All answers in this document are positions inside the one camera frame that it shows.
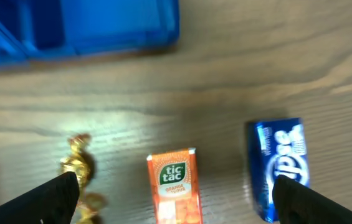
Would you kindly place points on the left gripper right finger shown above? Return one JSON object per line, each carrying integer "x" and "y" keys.
{"x": 303, "y": 205}

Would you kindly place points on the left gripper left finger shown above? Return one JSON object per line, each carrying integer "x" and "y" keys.
{"x": 48, "y": 202}

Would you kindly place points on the orange candy box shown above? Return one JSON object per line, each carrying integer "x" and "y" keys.
{"x": 175, "y": 189}

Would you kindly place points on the gold wrapped candy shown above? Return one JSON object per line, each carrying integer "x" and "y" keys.
{"x": 76, "y": 166}

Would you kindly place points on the blue candy pack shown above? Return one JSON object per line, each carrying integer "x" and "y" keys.
{"x": 275, "y": 149}

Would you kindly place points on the blue tray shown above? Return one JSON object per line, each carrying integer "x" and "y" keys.
{"x": 101, "y": 28}

